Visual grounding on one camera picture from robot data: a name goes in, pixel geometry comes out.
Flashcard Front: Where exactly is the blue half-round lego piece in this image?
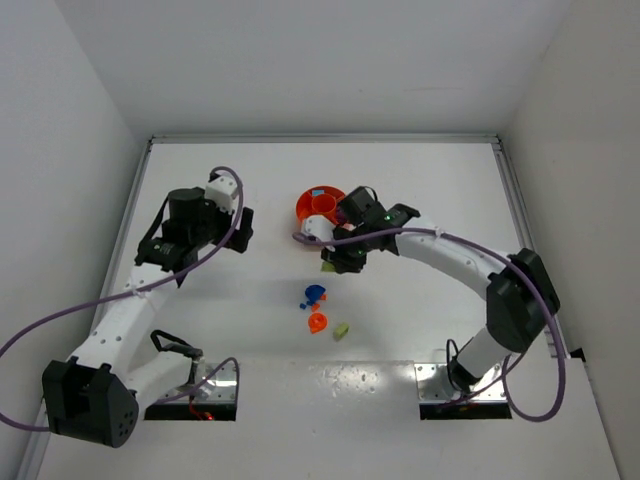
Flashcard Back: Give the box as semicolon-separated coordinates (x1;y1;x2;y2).
304;284;326;305

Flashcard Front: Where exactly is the light green curved lego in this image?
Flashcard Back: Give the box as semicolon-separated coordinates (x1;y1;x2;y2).
321;261;335;273

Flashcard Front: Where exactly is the purple curved lego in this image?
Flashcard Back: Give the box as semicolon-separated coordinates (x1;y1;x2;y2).
336;208;347;224

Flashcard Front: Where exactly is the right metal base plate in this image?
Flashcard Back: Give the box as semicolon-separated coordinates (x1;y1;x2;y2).
414;362;506;406

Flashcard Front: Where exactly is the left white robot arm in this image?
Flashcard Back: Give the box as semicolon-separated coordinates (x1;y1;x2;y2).
42;177;253;448

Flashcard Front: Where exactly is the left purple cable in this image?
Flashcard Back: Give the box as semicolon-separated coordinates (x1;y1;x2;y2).
0;166;246;432

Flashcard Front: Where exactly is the light green sloped lego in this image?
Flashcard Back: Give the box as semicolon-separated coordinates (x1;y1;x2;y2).
333;323;349;341

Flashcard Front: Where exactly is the orange round lego piece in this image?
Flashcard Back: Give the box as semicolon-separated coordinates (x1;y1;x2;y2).
308;312;328;334

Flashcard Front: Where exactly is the orange round divided container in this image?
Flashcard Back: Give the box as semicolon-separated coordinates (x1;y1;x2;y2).
295;185;345;228

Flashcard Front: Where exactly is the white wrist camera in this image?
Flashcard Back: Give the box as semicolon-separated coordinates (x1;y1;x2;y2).
300;215;335;242
204;172;239;215

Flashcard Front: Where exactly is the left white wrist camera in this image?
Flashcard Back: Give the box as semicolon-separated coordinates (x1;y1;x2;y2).
204;172;239;215

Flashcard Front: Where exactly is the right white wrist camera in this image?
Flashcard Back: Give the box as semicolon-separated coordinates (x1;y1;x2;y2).
300;215;335;242

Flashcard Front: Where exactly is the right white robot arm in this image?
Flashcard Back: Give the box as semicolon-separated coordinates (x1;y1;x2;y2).
304;187;560;393

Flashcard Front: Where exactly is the aluminium table frame rail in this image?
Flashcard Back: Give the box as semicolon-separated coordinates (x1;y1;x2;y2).
14;130;586;480

